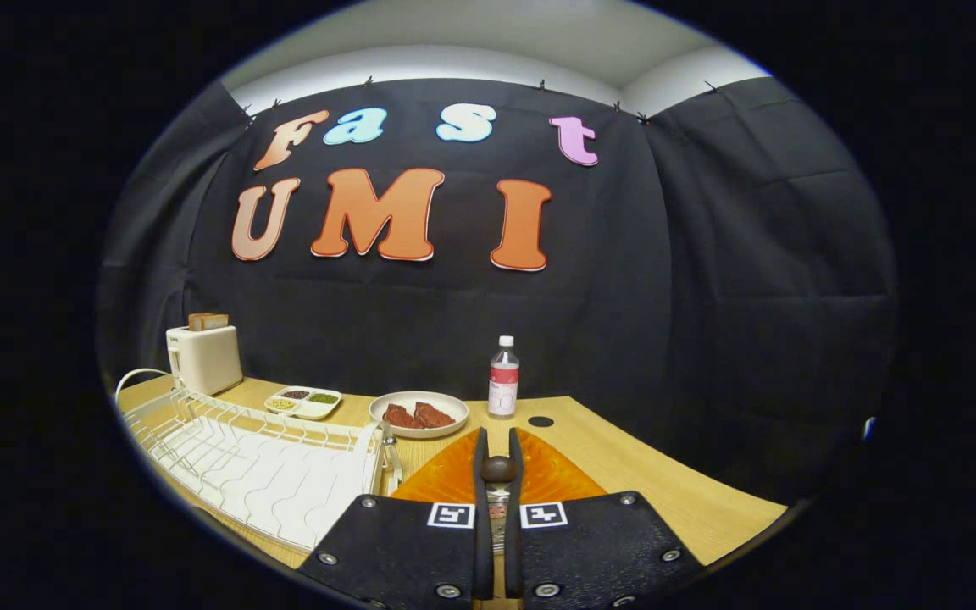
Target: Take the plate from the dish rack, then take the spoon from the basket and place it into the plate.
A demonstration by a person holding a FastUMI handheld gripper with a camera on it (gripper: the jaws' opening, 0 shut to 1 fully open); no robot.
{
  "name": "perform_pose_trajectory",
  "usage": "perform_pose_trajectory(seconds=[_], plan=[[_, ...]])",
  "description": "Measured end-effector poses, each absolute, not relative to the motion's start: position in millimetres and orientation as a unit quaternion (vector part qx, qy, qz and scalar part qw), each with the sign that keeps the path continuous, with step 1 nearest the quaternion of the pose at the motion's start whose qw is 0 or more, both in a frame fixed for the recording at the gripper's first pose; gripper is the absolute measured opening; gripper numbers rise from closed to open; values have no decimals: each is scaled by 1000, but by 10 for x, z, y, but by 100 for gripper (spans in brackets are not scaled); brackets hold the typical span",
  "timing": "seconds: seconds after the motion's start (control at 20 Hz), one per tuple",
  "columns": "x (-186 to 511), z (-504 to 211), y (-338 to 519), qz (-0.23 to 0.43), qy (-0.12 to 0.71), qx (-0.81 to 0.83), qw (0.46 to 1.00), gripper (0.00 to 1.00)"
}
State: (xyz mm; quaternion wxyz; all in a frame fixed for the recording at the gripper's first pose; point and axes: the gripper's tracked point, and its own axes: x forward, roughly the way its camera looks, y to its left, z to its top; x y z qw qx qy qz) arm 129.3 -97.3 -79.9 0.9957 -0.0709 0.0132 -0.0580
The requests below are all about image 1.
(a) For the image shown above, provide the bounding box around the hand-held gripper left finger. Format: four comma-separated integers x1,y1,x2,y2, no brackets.
297,428,496,610

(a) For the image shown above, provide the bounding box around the white toaster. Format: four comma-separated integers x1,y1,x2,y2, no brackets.
166,325,244,397

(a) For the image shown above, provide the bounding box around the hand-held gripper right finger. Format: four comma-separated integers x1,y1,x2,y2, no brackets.
505,428,705,610

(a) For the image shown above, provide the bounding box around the white wire dish rack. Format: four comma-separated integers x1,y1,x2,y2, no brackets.
122,388,400,553

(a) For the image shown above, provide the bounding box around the beige plate with meat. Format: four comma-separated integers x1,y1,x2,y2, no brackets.
369,391,469,440

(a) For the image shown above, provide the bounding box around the clear bottle with red label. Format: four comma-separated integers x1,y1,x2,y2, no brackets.
488,335,520,420

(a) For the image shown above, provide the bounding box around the white divided dish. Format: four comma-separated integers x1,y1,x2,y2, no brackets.
264,386,343,421

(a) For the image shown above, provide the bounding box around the black backdrop cloth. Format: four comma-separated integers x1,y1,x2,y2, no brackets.
97,76,900,505

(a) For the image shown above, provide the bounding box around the metal spoon with dark end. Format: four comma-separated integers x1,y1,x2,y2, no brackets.
481,456,517,556

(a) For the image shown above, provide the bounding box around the white power cable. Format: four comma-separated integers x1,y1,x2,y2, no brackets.
115,368,175,408

